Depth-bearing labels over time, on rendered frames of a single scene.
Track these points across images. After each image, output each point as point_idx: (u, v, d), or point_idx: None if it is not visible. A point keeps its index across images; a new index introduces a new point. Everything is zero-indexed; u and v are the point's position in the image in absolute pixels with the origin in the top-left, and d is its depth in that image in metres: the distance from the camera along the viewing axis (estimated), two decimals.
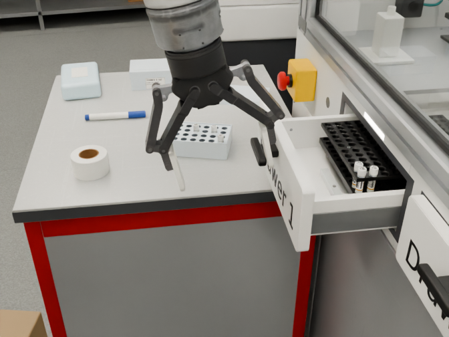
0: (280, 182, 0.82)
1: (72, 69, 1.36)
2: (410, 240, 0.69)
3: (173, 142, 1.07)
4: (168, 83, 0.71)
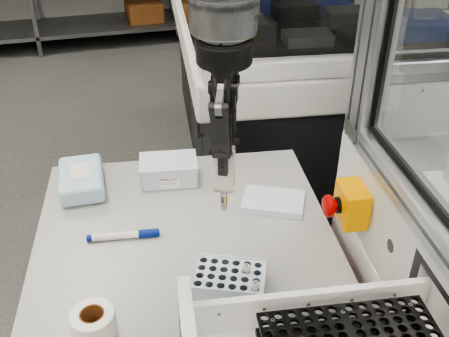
0: None
1: (71, 167, 1.16)
2: None
3: (196, 290, 0.86)
4: (216, 93, 0.68)
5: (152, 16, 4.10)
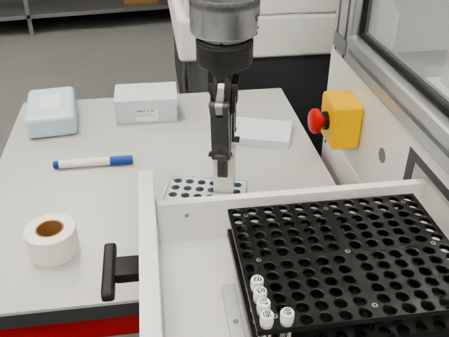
0: None
1: (41, 98, 1.07)
2: None
3: None
4: (217, 92, 0.68)
5: None
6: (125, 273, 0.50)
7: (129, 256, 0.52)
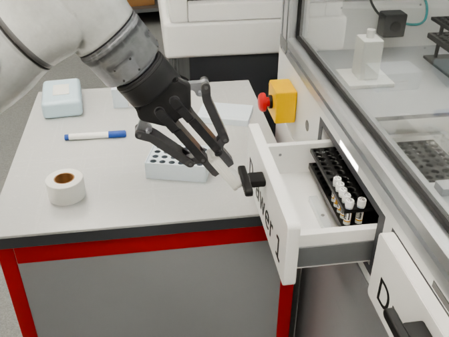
0: (267, 212, 0.80)
1: (54, 87, 1.35)
2: (381, 278, 0.68)
3: (152, 166, 1.06)
4: (139, 118, 0.73)
5: None
6: (257, 180, 0.80)
7: (256, 172, 0.82)
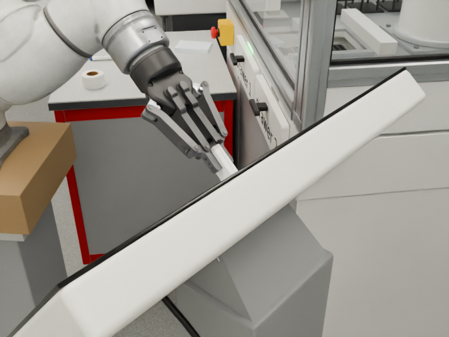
0: (245, 75, 1.50)
1: None
2: (256, 97, 1.36)
3: None
4: (147, 103, 0.78)
5: None
6: (240, 58, 1.50)
7: (240, 55, 1.52)
